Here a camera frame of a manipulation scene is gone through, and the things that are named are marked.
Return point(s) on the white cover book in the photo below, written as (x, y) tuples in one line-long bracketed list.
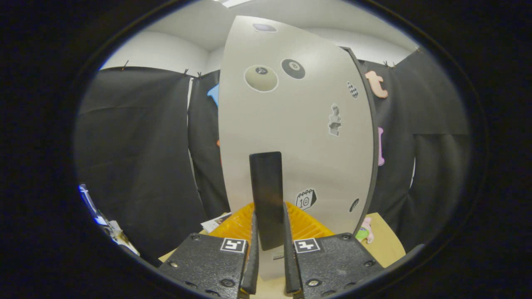
[(214, 223)]

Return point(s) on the white crumpled clutter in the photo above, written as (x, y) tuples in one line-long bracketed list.
[(118, 236)]

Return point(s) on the light grey shoe cabinet door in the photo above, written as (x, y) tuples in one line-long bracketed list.
[(291, 137)]

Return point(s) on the dark grey shoe cabinet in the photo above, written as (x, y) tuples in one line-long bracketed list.
[(372, 124)]

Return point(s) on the long ceiling light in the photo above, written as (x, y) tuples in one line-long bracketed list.
[(232, 2)]

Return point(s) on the black backdrop cloth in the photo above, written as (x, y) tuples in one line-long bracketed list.
[(133, 158)]

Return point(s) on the green pink plush toy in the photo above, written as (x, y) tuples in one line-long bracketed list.
[(365, 230)]

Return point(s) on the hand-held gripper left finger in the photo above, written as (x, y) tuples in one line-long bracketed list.
[(253, 257)]

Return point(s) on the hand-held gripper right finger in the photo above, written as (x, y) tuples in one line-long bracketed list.
[(289, 257)]

